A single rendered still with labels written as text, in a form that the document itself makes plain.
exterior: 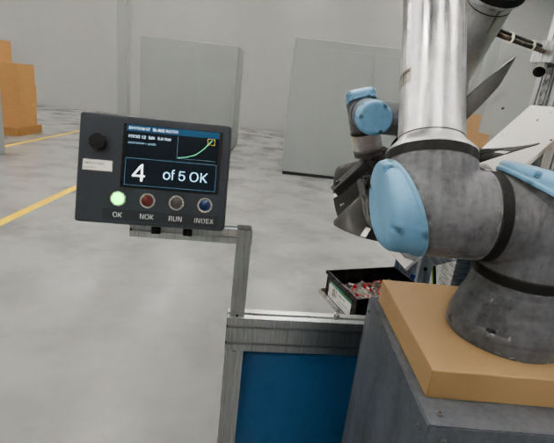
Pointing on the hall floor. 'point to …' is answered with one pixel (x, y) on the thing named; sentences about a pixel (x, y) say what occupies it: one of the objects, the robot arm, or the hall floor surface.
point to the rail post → (229, 395)
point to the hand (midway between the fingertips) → (368, 223)
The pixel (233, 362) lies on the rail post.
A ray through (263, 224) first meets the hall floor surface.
